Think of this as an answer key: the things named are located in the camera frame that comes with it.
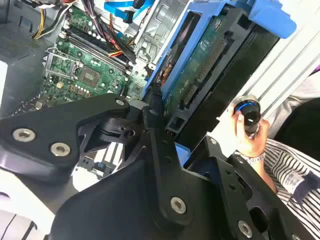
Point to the hard disk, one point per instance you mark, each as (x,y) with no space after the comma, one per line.
(200,65)

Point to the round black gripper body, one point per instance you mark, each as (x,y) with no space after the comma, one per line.
(112,205)

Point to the person's bare hand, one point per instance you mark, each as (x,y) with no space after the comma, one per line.
(250,146)

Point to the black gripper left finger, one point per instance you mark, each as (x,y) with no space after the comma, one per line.
(45,130)

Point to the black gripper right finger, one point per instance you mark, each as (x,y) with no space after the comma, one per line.
(233,190)

